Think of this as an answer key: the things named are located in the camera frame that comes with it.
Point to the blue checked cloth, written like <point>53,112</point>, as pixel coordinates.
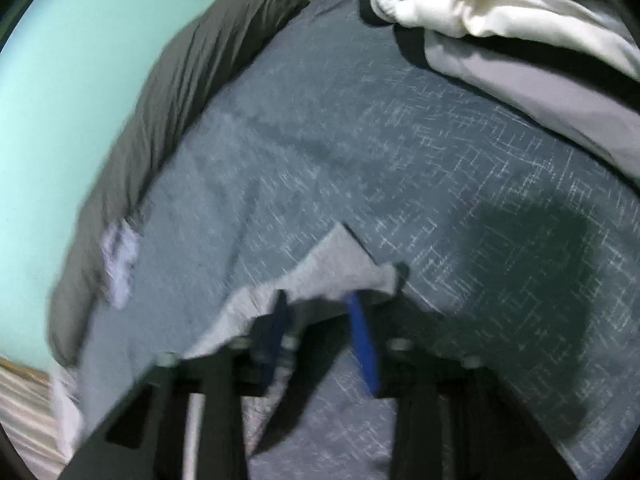
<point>120,249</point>

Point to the light grey crumpled blanket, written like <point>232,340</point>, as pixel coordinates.
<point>69,421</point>

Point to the striped beige curtain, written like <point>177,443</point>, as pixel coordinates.
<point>28,420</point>

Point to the blue patterned bed sheet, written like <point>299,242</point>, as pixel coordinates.
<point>519,247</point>

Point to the dark grey rolled duvet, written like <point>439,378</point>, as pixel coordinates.
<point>197,62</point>

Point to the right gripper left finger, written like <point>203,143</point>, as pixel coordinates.
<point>144,436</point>

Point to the white folded garment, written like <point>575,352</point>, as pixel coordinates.
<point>580,25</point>

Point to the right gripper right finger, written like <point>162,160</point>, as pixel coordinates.
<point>454,419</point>

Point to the grey knit sweater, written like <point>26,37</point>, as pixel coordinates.
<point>316,288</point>

